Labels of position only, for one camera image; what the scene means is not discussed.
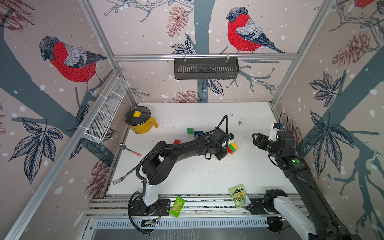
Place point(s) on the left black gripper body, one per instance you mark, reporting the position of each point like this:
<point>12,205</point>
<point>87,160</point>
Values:
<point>220,153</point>

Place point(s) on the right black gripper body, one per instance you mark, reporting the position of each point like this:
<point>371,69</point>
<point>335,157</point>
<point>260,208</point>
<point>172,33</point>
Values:
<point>273,149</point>

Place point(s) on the green long lego brick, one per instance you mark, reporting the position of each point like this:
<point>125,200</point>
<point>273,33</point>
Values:
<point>232,148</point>

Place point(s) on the yellow curved lego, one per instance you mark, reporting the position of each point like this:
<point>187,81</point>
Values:
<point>234,145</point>

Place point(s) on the red long lego brick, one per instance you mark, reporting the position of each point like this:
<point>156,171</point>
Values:
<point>230,151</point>

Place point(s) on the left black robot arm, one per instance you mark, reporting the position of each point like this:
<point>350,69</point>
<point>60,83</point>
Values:
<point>156,166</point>

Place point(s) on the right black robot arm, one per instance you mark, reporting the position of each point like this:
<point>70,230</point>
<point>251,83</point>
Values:
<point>322,222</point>

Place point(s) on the blue lego brick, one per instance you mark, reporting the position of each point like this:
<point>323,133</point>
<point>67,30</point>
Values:
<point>197,133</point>

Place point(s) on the green square lego brick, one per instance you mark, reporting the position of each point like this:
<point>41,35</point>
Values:
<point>190,131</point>

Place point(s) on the large green snack bag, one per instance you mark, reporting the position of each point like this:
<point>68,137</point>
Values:
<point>239,196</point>

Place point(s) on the small green snack packet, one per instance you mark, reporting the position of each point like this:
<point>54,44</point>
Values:
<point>177,207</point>

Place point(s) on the yellow pot with black lid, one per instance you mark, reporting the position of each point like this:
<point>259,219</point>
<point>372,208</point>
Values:
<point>139,119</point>

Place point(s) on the black hanging wire basket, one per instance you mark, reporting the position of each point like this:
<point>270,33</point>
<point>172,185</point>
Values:
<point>206,68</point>

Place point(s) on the metal fork green handle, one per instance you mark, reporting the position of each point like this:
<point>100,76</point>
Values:
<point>121,179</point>

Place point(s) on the white wire mesh basket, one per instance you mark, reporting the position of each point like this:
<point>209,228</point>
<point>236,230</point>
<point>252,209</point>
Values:
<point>97,130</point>

